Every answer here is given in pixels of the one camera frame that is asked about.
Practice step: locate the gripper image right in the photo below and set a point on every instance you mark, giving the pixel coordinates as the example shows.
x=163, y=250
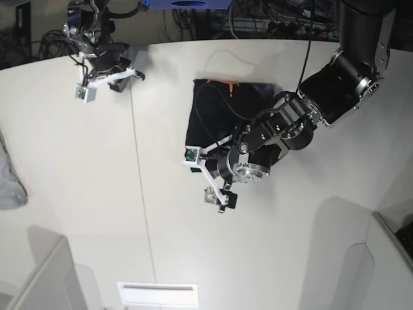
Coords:
x=222, y=166

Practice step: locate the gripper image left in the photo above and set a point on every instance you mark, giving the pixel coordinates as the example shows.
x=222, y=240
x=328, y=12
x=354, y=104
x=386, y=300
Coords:
x=105, y=64

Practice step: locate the black T-shirt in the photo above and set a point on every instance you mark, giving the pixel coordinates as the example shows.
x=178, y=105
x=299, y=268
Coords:
x=229, y=108

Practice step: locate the blue box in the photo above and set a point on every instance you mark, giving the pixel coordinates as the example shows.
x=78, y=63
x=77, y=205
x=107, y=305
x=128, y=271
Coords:
x=202, y=4

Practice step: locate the grey cloth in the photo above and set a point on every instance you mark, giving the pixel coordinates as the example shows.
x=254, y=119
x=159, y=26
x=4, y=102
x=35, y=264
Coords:
x=13, y=193

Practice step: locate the white bin right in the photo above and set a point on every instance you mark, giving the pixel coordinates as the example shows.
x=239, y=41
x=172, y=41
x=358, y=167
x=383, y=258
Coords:
x=376, y=274

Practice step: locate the white bin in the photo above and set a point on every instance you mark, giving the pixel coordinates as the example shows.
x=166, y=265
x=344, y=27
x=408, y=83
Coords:
x=376, y=274
x=53, y=284

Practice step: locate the white bin left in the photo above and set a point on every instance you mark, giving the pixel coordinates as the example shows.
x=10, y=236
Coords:
x=53, y=284

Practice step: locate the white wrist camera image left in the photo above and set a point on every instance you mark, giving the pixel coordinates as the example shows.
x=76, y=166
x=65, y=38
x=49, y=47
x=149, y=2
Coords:
x=86, y=94

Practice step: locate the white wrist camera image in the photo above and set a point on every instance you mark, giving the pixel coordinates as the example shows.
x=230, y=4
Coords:
x=192, y=153
x=86, y=94

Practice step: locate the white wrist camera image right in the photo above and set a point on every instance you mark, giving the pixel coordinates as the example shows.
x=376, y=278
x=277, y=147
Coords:
x=192, y=153

